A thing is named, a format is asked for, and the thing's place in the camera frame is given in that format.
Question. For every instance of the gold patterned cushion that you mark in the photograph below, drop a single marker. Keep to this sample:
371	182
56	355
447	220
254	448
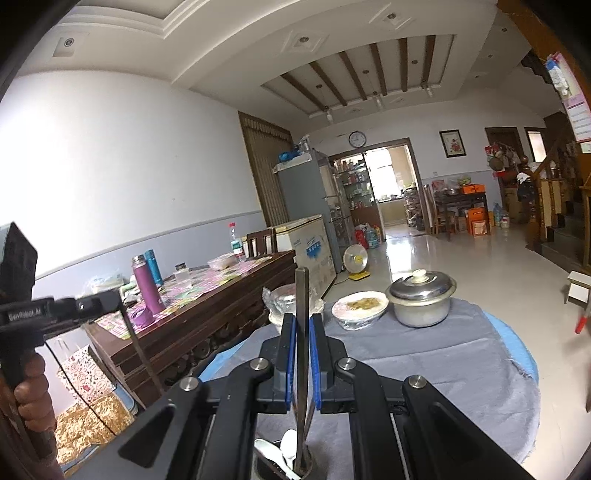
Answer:
87	424

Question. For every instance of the plastic packet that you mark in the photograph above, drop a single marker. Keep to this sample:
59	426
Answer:
108	284

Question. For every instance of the floral patterned cloth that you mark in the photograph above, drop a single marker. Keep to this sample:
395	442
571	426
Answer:
85	371

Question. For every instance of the small yellow fan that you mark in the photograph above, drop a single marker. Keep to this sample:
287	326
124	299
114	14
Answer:
356	261

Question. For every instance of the grey cloth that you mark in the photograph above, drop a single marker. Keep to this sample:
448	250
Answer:
438	360

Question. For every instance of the purple thermos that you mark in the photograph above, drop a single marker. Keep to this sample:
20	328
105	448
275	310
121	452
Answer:
147	290

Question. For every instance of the brown wooden door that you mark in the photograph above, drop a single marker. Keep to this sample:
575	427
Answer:
265	175

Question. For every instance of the aluminium pot lid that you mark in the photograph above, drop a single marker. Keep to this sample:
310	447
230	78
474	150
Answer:
422	286

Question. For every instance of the person's left forearm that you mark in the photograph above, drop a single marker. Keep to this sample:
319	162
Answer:
14	452

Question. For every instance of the metal utensil holder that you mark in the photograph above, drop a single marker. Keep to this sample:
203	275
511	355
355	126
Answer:
264	470

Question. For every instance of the wooden chair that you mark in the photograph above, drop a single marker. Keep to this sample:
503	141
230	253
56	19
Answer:
261	241

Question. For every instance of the wooden staircase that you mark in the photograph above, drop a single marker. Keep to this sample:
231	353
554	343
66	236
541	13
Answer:
554	240

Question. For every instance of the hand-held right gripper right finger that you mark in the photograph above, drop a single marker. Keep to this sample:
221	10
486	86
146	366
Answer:
315	364

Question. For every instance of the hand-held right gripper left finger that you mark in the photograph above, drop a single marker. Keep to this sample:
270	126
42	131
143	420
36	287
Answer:
290	364

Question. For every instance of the framed wall picture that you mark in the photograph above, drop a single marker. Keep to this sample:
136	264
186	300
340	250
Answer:
451	144

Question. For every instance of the dark dining chair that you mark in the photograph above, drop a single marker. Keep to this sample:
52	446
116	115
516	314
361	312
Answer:
438	217

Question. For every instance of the blue table cover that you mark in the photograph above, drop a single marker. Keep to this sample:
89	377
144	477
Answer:
512	341

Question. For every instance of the purple thermos cap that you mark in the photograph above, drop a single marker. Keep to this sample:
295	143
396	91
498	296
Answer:
141	318

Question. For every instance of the person's left hand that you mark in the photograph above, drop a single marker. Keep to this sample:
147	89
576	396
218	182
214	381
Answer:
32	387

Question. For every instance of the round wall clock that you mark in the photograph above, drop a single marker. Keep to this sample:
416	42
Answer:
357	139

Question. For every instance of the pendant ceiling light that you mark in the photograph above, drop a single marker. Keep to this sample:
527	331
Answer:
428	90
378	101
329	114

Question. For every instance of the small white stool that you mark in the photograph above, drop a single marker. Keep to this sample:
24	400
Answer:
577	288

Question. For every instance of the dark dining table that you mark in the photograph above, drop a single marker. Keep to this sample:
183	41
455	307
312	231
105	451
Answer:
461	201

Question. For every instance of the floral table mat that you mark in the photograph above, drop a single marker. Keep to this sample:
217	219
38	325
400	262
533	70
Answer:
207	281

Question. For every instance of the blue water jug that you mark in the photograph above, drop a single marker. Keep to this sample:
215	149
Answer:
372	239

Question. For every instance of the grey refrigerator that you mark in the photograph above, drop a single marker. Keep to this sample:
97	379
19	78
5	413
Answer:
300	194

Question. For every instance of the aluminium pot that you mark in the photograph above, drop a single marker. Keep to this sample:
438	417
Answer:
422	314

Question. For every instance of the clear covered bowl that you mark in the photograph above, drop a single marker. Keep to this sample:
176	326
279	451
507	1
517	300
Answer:
222	262

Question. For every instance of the white ceramic spoon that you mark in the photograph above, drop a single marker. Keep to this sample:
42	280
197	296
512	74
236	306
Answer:
289	443
268	448

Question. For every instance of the glass display cabinet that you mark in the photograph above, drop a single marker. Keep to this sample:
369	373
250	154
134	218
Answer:
355	194

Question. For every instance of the blue thermos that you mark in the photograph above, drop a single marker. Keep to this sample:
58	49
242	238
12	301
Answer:
153	267

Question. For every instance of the dark carved wooden table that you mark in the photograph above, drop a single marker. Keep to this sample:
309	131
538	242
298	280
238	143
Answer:
184	332

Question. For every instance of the plastic-wrapped plate of food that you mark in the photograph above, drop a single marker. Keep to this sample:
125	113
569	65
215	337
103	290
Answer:
360	308

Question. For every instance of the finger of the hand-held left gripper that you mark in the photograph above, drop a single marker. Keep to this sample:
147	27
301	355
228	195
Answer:
99	305

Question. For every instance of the white chest freezer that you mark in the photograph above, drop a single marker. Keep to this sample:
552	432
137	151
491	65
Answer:
304	258

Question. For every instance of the glass jar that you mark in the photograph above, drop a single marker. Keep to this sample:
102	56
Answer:
183	276

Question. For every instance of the orange box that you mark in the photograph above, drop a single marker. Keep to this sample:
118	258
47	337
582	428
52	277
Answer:
473	189

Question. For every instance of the orange crate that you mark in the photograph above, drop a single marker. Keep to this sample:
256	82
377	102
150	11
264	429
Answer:
478	221

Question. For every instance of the red-capped plastic bottle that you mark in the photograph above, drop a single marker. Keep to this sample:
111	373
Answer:
236	244

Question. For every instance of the red object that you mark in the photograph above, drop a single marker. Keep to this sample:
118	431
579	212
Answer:
581	323

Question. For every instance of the wall calendar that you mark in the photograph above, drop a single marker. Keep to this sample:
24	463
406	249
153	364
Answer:
579	115

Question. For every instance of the white bowl with plastic bag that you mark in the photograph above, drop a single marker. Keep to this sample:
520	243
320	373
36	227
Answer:
281	297

